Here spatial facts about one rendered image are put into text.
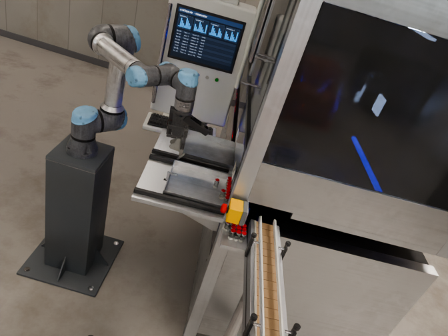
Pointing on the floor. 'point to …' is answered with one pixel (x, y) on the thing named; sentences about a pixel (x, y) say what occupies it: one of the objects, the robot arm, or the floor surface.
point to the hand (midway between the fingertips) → (181, 153)
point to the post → (258, 143)
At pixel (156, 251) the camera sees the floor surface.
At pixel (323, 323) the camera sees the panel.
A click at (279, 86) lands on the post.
